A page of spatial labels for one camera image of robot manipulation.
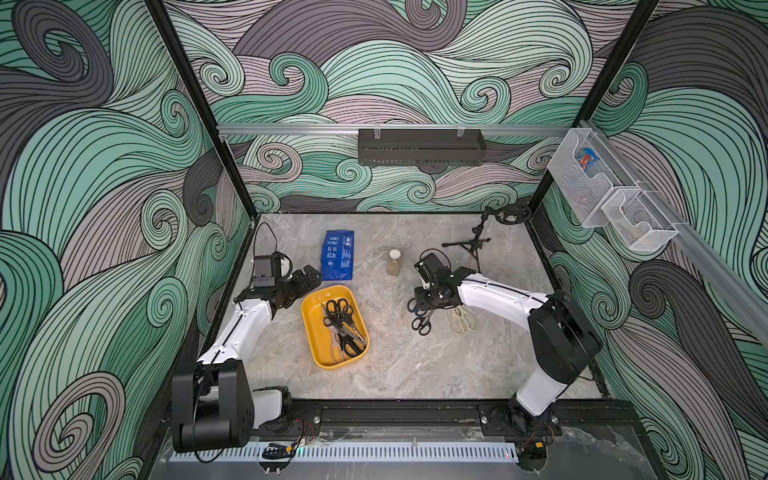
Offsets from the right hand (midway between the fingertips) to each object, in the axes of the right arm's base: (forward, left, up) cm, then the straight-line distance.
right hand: (425, 300), depth 91 cm
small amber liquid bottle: (+13, +9, +2) cm, 16 cm away
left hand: (+3, +34, +9) cm, 36 cm away
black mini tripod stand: (+20, -26, +18) cm, 37 cm away
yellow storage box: (-9, +33, -3) cm, 34 cm away
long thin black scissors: (-4, +25, -2) cm, 26 cm away
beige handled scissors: (-5, -11, -4) cm, 13 cm away
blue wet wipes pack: (+18, +29, -1) cm, 35 cm away
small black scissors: (-6, +2, -4) cm, 7 cm away
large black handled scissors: (-13, +23, -2) cm, 26 cm away
